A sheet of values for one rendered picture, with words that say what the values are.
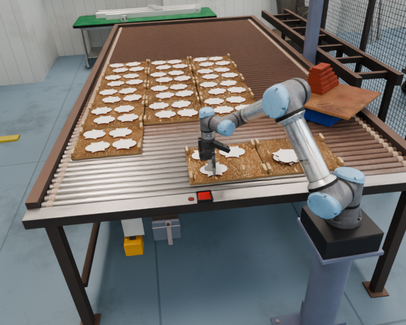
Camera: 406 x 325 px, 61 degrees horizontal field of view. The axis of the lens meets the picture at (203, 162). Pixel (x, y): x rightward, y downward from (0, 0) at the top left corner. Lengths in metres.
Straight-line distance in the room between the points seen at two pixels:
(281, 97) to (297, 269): 1.61
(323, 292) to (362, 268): 0.97
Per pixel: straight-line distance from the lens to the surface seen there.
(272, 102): 1.32
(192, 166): 1.91
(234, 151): 2.02
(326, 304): 1.91
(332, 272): 1.73
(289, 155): 1.98
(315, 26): 3.62
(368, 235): 1.55
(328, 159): 2.03
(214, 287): 2.50
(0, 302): 2.84
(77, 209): 1.80
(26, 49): 6.58
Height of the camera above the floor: 2.00
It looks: 33 degrees down
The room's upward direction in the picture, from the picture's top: 3 degrees counter-clockwise
